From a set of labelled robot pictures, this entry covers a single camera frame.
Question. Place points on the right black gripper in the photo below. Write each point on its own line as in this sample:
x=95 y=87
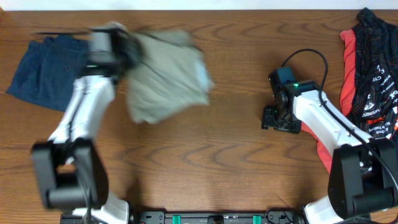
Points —
x=280 y=123

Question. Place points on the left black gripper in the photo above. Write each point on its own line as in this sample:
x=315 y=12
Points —
x=131 y=50

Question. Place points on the khaki shorts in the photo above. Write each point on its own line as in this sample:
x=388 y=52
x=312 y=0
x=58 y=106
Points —
x=171 y=77

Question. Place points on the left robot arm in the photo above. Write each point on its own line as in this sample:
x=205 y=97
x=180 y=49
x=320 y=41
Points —
x=70 y=174

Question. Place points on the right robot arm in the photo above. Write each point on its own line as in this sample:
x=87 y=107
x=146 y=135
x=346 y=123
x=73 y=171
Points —
x=363 y=170

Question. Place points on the folded navy blue shorts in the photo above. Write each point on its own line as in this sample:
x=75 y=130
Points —
x=46 y=73

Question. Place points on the black printed jersey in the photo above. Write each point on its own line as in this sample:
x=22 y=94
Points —
x=374 y=106

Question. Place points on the red garment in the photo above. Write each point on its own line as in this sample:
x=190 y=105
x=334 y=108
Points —
x=347 y=92

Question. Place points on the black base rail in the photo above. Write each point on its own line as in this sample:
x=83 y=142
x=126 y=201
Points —
x=269 y=217

